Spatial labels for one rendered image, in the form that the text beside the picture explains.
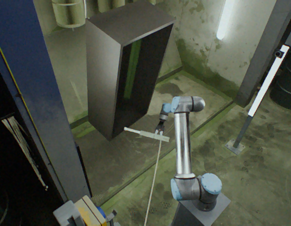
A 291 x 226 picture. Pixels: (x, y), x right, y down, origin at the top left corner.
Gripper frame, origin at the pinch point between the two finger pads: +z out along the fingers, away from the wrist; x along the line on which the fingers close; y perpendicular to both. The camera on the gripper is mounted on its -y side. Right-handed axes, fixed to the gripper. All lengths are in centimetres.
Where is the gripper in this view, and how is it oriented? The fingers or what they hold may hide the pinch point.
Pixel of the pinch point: (157, 137)
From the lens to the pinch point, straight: 230.1
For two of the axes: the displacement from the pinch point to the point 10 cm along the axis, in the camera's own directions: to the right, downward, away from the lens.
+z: -2.6, 9.6, -0.4
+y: 1.9, 1.0, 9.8
